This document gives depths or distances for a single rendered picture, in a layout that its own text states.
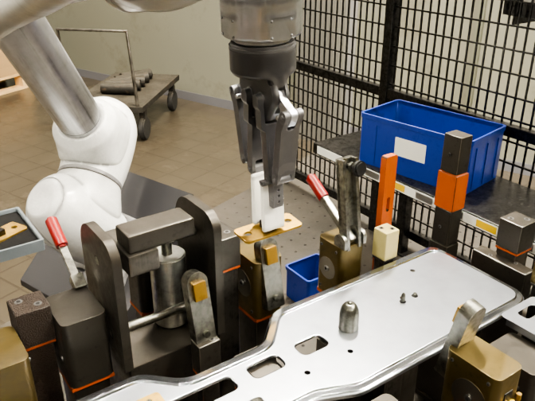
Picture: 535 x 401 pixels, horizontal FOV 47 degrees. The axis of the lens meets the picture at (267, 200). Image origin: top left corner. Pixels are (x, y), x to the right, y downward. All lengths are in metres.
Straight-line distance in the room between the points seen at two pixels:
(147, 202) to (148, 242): 0.69
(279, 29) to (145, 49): 5.44
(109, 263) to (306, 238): 1.07
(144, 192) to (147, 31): 4.45
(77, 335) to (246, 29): 0.52
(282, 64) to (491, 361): 0.52
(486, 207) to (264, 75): 0.84
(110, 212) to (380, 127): 0.67
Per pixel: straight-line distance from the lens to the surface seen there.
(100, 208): 1.45
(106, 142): 1.45
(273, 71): 0.68
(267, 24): 0.66
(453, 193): 1.35
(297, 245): 1.86
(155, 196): 1.61
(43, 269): 1.75
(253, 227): 0.79
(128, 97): 4.94
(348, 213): 1.13
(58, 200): 1.40
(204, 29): 5.53
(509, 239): 1.27
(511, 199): 1.48
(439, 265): 1.23
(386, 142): 1.53
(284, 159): 0.70
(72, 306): 0.98
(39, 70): 1.27
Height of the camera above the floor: 1.62
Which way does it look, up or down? 26 degrees down
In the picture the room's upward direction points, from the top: straight up
